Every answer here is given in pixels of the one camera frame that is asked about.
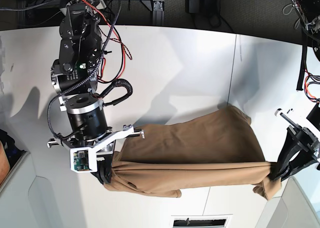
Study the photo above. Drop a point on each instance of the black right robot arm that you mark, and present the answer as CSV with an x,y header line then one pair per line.
x,y
74,76

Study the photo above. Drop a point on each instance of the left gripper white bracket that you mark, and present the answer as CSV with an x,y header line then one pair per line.
x,y
299,150

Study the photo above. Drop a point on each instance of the grey plastic bin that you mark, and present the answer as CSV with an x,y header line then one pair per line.
x,y
291,210
28,200

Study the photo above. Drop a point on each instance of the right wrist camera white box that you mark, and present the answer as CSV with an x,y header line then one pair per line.
x,y
83,160

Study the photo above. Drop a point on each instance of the aluminium frame post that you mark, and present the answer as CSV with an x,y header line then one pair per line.
x,y
157,9

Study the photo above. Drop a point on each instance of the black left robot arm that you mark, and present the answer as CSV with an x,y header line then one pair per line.
x,y
308,12

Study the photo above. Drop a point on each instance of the grey plastic bin left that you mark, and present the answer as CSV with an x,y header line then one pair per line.
x,y
28,200

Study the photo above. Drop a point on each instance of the black box under table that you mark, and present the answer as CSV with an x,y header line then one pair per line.
x,y
205,7

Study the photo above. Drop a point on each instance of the grey plastic bin right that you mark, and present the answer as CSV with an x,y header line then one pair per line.
x,y
291,210

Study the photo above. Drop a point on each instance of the tan brown t-shirt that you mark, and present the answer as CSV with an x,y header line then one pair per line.
x,y
217,149

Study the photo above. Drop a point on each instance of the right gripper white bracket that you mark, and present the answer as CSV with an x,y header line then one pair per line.
x,y
104,146

